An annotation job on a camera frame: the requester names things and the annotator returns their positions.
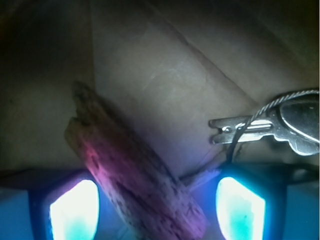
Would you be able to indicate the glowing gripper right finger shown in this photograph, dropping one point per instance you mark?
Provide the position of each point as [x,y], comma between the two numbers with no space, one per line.
[268,202]

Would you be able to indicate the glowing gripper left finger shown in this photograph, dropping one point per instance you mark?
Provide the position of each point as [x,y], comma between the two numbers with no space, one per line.
[48,204]

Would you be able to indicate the brown wood chip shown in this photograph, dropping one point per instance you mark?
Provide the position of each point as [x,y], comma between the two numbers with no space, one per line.
[151,201]

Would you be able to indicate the crumpled brown paper bag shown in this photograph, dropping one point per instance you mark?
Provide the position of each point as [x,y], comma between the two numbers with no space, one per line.
[167,66]

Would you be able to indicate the silver keys on wire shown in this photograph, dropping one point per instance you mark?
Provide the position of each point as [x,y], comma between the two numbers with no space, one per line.
[291,118]

